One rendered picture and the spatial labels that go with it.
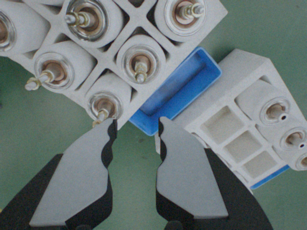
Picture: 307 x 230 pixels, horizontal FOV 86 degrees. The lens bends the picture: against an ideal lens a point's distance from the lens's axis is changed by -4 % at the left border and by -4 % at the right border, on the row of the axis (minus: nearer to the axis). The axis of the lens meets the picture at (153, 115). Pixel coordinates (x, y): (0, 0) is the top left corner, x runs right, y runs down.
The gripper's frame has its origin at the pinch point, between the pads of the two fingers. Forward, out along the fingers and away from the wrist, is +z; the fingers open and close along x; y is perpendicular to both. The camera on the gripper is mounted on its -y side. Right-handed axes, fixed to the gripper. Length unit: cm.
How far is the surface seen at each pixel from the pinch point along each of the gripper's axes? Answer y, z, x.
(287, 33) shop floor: -4, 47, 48
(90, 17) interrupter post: -7.5, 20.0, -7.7
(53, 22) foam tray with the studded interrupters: -7.3, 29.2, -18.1
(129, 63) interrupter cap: 0.2, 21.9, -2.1
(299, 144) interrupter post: 19.7, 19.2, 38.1
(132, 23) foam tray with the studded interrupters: -6.4, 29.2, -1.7
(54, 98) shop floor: 17, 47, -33
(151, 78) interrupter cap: 3.2, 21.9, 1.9
